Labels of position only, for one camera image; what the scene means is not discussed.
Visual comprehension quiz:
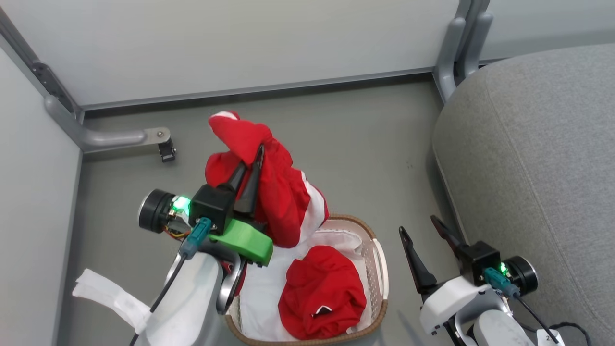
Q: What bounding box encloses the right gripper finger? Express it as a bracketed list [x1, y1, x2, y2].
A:
[398, 225, 439, 295]
[430, 214, 469, 262]

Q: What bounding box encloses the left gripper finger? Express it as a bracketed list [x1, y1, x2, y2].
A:
[217, 162, 248, 194]
[234, 145, 266, 216]

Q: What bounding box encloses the left gripper body black green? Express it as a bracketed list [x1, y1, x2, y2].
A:
[138, 184, 274, 268]

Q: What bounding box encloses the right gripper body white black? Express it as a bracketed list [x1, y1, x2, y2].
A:
[419, 240, 539, 335]

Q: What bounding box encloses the red white garment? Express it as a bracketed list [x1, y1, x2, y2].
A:
[204, 111, 330, 249]

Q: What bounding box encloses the woven laundry basket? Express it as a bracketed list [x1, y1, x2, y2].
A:
[224, 213, 390, 346]

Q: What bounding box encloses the white cloth basket liner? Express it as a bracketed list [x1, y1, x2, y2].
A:
[238, 229, 374, 343]

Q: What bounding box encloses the grey fabric sofa seat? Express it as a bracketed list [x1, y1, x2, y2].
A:
[431, 43, 615, 346]

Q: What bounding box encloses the small black caster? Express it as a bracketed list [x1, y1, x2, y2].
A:
[158, 139, 177, 163]

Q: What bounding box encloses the red garment with small opening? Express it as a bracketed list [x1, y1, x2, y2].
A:
[277, 245, 368, 341]

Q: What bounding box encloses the grey metal partition foot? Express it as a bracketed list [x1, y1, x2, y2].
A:
[44, 94, 172, 154]

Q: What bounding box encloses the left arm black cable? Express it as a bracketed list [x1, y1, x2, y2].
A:
[129, 217, 213, 346]

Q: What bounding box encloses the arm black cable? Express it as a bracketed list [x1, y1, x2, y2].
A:
[129, 217, 213, 346]
[484, 267, 561, 345]

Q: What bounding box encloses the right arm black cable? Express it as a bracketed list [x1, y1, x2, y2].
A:
[484, 267, 561, 345]

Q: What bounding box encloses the grey partition base rail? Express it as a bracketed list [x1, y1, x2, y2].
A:
[78, 66, 437, 115]

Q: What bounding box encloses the thin black looped cable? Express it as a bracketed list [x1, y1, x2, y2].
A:
[521, 321, 593, 346]

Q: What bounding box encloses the white fabric strap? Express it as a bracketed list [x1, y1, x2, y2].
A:
[72, 268, 152, 335]

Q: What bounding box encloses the grey partition post pair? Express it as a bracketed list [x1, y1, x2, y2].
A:
[432, 0, 495, 104]

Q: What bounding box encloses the black partition hinge bracket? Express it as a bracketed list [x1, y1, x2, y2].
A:
[30, 61, 81, 117]

